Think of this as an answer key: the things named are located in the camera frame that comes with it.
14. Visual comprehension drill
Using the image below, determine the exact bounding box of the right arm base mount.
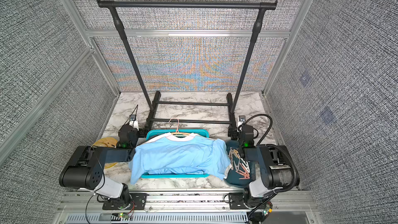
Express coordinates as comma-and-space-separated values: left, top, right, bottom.
223, 192, 252, 210

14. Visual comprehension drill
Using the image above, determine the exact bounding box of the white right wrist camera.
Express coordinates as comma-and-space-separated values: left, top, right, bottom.
237, 115, 246, 128

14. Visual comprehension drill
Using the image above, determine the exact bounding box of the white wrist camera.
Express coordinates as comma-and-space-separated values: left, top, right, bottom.
237, 115, 246, 128
129, 114, 139, 129

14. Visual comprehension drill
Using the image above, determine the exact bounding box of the dark teal clothespin tray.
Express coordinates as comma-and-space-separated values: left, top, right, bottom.
224, 140, 256, 188

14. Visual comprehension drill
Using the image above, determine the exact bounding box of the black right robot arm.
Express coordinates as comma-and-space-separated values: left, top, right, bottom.
226, 125, 300, 198

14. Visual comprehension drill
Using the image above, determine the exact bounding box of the pink clothes hanger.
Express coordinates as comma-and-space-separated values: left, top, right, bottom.
169, 118, 190, 138

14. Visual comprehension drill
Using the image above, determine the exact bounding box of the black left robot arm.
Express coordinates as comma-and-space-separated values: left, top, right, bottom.
59, 124, 147, 203

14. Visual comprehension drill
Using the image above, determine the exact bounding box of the teal plastic basket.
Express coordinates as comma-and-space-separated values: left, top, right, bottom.
141, 129, 209, 179

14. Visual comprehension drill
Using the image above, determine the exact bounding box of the light blue t-shirt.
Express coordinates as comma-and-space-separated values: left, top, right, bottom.
129, 133, 232, 184

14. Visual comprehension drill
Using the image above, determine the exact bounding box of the pile of pastel clothespins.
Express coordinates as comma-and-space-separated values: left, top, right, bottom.
229, 148, 251, 179

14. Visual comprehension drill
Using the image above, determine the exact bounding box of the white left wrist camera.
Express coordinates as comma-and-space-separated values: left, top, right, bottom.
129, 114, 139, 129

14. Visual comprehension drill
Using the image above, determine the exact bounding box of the black clothes rack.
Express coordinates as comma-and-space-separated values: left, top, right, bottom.
96, 0, 278, 132

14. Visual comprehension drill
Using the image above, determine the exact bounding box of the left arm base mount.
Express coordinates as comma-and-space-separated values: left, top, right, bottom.
102, 193, 148, 211

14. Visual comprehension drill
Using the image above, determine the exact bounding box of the yellow bamboo steamer basket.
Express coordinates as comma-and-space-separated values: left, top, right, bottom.
92, 137, 118, 169

